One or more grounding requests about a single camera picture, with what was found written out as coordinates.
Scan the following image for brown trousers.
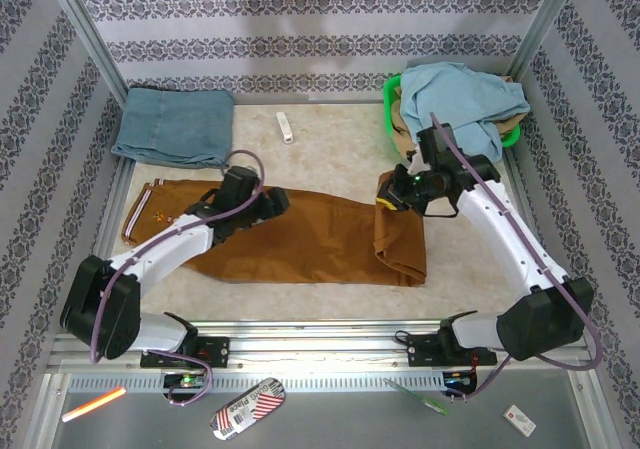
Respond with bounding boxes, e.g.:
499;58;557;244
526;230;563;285
121;168;428;288

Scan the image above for light blue trousers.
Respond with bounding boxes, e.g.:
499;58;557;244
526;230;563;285
399;61;531;163

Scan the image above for folded blue denim trousers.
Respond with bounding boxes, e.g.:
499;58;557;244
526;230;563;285
110;86;236;170

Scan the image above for green plastic basket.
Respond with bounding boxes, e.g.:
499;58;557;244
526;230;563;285
382;73;521;149

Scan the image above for small white plastic device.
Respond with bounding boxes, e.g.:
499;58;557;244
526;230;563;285
275;111;296;145

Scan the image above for small circuit board with LED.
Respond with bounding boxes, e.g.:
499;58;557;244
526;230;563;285
442;371;479;390
163;372;207;390

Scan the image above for green pen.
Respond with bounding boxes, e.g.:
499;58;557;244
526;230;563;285
383;377;450;417

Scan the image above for flag print tin case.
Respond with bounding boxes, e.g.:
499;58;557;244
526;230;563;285
208;376;287;441

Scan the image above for small white card box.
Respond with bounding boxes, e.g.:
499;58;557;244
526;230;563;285
502;403;538;438

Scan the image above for orange pen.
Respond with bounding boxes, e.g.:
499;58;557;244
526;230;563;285
60;387;127;423

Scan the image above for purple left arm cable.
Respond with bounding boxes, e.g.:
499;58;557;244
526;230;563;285
89;149;266;409

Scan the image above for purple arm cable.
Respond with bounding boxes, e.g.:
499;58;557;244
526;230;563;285
89;149;266;409
429;111;605;403

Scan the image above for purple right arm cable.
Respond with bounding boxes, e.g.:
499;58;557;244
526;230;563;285
429;111;605;403

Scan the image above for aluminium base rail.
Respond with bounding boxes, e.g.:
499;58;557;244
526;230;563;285
49;318;591;373

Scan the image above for slotted grey cable duct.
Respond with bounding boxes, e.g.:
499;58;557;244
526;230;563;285
67;372;481;393

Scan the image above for aluminium frame post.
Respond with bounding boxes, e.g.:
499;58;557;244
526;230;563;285
43;0;134;108
502;0;584;83

